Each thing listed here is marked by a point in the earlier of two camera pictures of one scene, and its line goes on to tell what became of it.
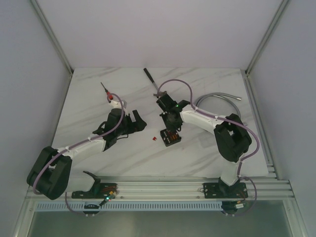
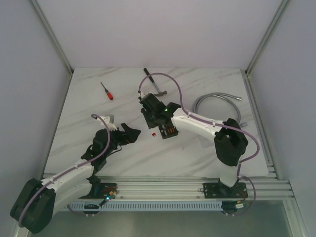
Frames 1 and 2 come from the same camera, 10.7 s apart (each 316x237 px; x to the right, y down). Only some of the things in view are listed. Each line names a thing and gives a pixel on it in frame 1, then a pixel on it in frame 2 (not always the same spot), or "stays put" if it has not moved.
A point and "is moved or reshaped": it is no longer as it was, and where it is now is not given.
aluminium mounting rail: x=258 y=187 stays put
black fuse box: x=170 y=138 is moved or reshaped
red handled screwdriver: x=110 y=96 stays put
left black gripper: x=132 y=122 → x=121 y=136
